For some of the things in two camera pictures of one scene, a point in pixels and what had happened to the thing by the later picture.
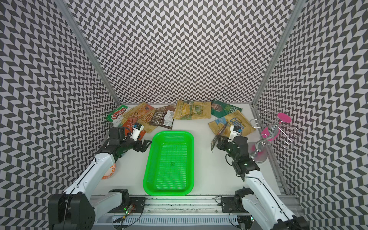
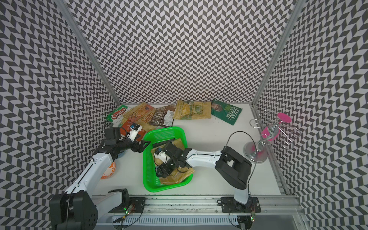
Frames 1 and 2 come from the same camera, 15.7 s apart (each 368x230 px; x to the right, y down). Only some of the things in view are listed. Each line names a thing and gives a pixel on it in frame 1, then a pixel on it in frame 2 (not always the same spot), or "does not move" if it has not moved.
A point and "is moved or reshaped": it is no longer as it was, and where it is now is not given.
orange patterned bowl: x=110 y=172 does not move
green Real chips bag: x=220 y=109 does not move
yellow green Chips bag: x=189 y=109 does not move
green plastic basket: x=170 y=167 is moved or reshaped
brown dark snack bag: x=163 y=117 does not move
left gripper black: x=143 y=147 does not move
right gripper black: x=222 y=143 -> x=163 y=170
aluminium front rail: x=208 y=205 does not move
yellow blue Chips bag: x=221 y=126 -> x=180 y=173
